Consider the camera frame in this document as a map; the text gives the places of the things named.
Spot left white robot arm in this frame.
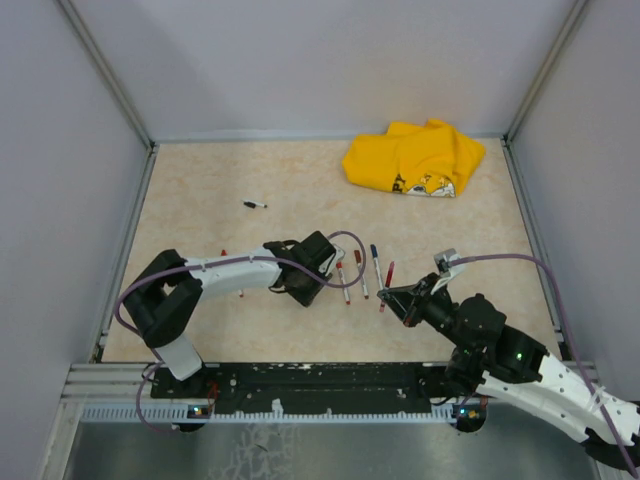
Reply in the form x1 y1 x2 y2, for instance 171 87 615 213
123 231 345 397

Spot white slotted cable duct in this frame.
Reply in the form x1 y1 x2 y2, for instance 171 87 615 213
80 402 462 424

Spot white pen red tip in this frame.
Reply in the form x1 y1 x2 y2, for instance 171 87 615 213
336 261 351 305

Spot dark red pen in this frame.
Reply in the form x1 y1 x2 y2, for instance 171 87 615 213
378 261 395 313

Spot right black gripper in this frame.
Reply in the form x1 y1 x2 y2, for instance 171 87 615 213
379 271 477 354

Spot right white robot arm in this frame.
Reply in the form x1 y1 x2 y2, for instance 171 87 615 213
377 274 639 470

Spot white pen blue markings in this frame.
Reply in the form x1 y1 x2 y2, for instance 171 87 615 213
356 254 370 300

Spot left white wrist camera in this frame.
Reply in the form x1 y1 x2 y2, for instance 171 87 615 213
322 244 345 275

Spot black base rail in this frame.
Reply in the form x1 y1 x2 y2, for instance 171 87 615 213
151 362 470 415

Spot black capped marker pen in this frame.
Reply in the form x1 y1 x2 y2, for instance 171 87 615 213
242 199 268 209

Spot yellow folded t-shirt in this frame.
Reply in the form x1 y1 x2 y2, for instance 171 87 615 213
342 119 486 198

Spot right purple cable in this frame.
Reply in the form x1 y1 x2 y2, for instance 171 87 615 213
449 253 639 476

